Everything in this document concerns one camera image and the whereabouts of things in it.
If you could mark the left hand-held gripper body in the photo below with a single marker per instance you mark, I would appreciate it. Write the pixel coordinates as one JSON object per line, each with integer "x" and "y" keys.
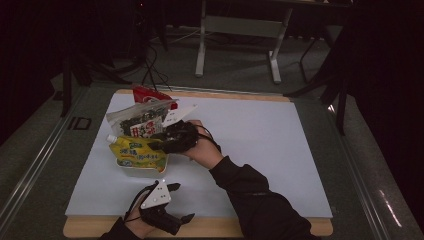
{"x": 156, "y": 200}

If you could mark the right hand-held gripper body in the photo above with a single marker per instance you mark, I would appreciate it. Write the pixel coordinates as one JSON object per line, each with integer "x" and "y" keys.
{"x": 180, "y": 136}

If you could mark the yellow green spout pouch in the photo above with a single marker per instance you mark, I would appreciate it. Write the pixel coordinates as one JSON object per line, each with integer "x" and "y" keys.
{"x": 140, "y": 153}

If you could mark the clear dried seaweed bag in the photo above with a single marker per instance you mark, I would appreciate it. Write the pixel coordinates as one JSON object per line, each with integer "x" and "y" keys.
{"x": 140, "y": 125}

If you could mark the white two-compartment plastic container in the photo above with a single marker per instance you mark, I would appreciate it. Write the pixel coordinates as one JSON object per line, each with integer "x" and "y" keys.
{"x": 143, "y": 173}

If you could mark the red white sauce pouch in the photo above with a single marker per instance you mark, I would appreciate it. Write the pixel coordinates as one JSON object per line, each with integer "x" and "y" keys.
{"x": 146, "y": 95}

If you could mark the person's right hand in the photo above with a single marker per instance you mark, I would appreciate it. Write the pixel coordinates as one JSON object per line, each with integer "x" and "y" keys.
{"x": 205, "y": 153}

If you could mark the person's left hand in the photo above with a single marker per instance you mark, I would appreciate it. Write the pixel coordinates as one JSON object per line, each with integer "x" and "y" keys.
{"x": 136, "y": 226}

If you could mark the white table mat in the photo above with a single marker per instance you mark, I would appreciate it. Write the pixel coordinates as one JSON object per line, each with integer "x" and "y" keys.
{"x": 266, "y": 133}

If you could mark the black metal stand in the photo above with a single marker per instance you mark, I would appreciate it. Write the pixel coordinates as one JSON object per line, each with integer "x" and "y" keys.
{"x": 66, "y": 83}
{"x": 340, "y": 100}

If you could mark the metal floor rail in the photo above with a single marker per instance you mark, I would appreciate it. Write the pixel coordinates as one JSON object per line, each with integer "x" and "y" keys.
{"x": 363, "y": 186}
{"x": 36, "y": 163}

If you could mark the white metal table frame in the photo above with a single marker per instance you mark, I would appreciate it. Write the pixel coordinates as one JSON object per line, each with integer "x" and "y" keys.
{"x": 240, "y": 26}

